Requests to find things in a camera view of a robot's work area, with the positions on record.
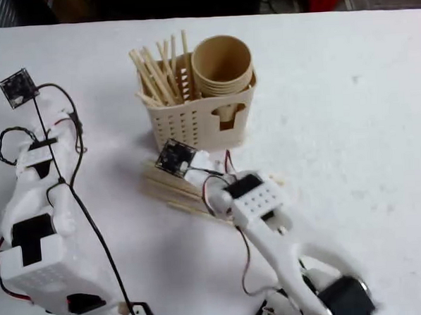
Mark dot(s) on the brown paper cup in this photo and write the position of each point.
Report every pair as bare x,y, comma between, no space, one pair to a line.
228,84
228,92
228,88
223,58

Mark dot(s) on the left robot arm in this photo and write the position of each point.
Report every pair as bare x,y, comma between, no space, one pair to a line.
36,260

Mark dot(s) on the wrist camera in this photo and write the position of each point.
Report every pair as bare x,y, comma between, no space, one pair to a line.
18,88
173,157

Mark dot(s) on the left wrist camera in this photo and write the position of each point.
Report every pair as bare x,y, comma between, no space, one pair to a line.
18,88

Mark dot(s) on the cream plastic slotted basket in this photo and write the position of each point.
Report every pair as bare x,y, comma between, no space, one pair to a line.
180,125

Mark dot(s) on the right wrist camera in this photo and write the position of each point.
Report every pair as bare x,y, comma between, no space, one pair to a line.
173,157

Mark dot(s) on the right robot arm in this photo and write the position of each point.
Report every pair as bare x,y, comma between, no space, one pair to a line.
271,247

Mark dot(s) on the wooden chopstick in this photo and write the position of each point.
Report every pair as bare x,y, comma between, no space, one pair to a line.
147,99
184,42
173,53
199,212
162,73
168,66
171,187
155,75
148,77
173,180

